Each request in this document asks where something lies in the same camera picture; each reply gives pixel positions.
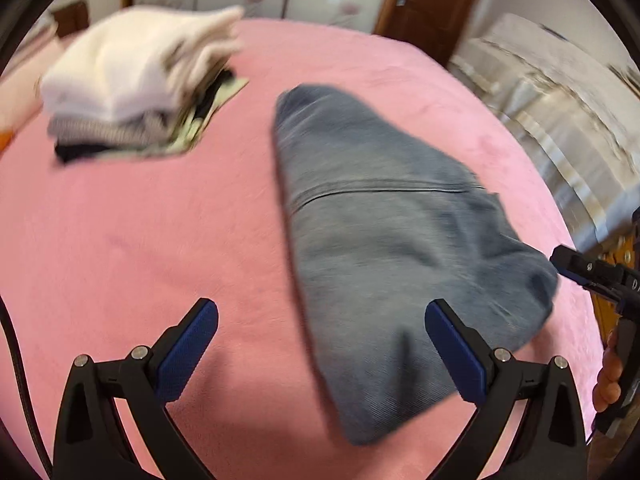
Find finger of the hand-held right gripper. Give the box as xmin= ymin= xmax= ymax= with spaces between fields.
xmin=567 ymin=267 xmax=622 ymax=303
xmin=549 ymin=245 xmax=626 ymax=281

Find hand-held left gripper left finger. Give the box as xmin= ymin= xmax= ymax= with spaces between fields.
xmin=52 ymin=298 xmax=219 ymax=480

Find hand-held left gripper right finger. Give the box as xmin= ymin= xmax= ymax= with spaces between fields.
xmin=425 ymin=298 xmax=589 ymax=480

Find blue jeans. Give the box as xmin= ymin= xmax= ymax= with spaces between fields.
xmin=272 ymin=84 xmax=560 ymax=447

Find person's right hand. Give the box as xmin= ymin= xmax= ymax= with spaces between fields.
xmin=592 ymin=331 xmax=624 ymax=412

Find pink fleece blanket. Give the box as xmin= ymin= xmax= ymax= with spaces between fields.
xmin=0 ymin=17 xmax=608 ymax=480

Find grey striped folded garment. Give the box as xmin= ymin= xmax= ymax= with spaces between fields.
xmin=47 ymin=114 xmax=177 ymax=149

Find green patterned folded cloth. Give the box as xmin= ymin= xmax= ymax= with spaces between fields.
xmin=144 ymin=77 xmax=250 ymax=157

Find white folded garment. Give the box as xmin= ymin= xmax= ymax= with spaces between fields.
xmin=40 ymin=5 xmax=246 ymax=124

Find brown wooden door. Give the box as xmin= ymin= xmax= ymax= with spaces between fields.
xmin=375 ymin=0 xmax=494 ymax=67

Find beige folded garment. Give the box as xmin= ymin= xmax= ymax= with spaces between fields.
xmin=162 ymin=7 xmax=247 ymax=92

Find pink pillow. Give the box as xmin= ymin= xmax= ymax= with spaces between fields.
xmin=0 ymin=35 xmax=52 ymax=134

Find wooden headboard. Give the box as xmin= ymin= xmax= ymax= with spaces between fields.
xmin=50 ymin=2 xmax=90 ymax=39

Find black cable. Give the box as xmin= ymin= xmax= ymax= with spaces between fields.
xmin=0 ymin=294 xmax=54 ymax=480

